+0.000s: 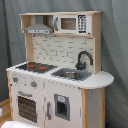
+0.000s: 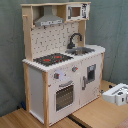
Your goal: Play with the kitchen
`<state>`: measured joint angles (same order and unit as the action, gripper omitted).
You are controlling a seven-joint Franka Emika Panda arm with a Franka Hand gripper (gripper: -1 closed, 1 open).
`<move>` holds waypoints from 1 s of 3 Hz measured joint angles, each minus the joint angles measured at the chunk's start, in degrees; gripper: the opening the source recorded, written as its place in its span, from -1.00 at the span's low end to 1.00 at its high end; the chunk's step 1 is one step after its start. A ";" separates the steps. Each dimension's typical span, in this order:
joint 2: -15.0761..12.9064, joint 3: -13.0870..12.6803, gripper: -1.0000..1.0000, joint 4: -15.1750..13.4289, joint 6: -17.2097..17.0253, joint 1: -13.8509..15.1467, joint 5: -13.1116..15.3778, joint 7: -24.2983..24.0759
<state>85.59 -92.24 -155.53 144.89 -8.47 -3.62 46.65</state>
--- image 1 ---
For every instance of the black toy stovetop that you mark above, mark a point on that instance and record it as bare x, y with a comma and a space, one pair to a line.
36, 67

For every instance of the white cabinet door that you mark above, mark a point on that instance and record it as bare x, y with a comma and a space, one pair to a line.
63, 106

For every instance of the toy oven door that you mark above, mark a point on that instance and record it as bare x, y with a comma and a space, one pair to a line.
27, 106

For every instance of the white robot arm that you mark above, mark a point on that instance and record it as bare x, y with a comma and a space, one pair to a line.
17, 124

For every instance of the grey range hood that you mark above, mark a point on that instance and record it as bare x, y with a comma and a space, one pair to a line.
39, 27

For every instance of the grey toy sink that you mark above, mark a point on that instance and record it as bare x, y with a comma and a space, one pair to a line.
72, 74

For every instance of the stove knob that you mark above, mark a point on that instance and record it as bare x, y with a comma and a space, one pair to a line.
33, 84
15, 79

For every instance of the wooden toy kitchen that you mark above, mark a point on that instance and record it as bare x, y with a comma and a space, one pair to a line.
61, 50

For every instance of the white toy microwave door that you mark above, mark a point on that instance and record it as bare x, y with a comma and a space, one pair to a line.
71, 24

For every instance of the black toy faucet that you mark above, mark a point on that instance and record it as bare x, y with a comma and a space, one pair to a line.
85, 61

